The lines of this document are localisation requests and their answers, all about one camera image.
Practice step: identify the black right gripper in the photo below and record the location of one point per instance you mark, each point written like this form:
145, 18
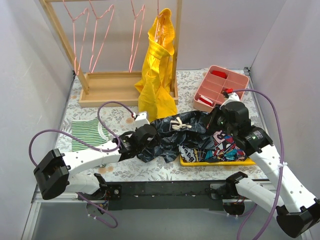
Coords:
216, 119

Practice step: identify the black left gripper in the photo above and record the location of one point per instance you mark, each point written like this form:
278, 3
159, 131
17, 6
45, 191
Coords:
152, 139

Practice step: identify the dark leaf-print shorts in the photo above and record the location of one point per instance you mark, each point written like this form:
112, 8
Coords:
189, 129

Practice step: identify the pink wire hanger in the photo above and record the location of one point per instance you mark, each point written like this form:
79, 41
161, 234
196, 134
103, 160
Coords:
138, 21
79, 32
101, 29

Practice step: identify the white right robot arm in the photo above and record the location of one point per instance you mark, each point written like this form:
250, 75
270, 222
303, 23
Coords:
296, 209

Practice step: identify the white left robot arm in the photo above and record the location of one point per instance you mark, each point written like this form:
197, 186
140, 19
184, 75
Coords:
59, 173

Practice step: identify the yellow shorts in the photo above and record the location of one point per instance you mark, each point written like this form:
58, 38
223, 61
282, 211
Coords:
156, 75

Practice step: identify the pink hanger holding yellow shorts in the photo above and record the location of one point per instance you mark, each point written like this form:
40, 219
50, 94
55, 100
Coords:
158, 24

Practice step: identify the red white striped sock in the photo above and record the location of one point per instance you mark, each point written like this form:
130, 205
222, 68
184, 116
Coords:
205, 100

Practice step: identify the pink divided organizer box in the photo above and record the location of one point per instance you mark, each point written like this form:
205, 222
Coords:
212, 87

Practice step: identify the colorful comic-print garment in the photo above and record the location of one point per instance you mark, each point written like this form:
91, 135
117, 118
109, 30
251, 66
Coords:
224, 149

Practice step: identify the floral patterned table mat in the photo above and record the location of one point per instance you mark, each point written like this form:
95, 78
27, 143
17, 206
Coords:
134, 170

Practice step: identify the red folded sock top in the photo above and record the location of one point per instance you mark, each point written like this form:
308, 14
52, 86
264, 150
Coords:
220, 74

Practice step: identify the yellow plastic tray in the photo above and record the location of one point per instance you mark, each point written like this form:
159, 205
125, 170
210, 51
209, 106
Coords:
247, 162

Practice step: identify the green white striped garment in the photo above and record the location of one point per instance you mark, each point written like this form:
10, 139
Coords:
90, 131

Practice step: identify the wooden clothes rack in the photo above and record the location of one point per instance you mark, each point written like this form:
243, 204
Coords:
97, 87

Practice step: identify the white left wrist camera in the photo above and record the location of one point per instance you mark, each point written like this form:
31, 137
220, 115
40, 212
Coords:
140, 119

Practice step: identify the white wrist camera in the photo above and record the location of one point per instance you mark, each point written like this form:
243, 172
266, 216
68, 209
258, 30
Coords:
140, 119
230, 96

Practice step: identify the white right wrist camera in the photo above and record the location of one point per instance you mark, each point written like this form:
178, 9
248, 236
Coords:
230, 96

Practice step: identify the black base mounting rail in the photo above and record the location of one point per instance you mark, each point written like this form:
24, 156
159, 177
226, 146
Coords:
212, 195

